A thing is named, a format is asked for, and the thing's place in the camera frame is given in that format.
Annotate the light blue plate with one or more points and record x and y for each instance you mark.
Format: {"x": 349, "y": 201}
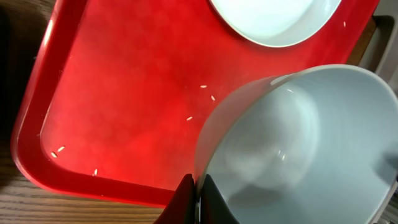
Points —
{"x": 276, "y": 23}

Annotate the red serving tray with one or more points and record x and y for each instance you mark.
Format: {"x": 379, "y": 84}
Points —
{"x": 121, "y": 89}

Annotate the light blue bowl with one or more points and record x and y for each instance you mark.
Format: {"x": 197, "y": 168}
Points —
{"x": 316, "y": 146}

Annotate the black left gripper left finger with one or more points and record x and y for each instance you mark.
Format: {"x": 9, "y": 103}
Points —
{"x": 181, "y": 209}

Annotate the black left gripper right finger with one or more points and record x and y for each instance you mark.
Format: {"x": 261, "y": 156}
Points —
{"x": 213, "y": 208}

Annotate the grey dishwasher rack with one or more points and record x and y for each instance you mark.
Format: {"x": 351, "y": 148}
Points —
{"x": 380, "y": 55}

